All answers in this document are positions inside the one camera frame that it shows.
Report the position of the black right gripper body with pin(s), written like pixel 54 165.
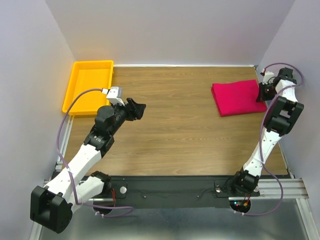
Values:
pixel 269 92

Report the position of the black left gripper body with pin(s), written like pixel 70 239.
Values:
pixel 123 114

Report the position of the pink t shirt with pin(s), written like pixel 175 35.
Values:
pixel 237 98

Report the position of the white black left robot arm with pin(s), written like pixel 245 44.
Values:
pixel 54 204

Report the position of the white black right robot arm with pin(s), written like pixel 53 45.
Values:
pixel 281 115

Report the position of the yellow plastic tray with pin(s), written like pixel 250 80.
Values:
pixel 85 75

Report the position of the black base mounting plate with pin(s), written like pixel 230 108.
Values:
pixel 174 192

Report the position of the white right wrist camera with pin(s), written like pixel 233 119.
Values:
pixel 267 77

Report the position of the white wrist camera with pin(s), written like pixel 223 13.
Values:
pixel 267 77
pixel 114 95

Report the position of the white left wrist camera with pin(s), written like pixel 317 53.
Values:
pixel 114 95

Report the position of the aluminium frame rail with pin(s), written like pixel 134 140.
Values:
pixel 270 188

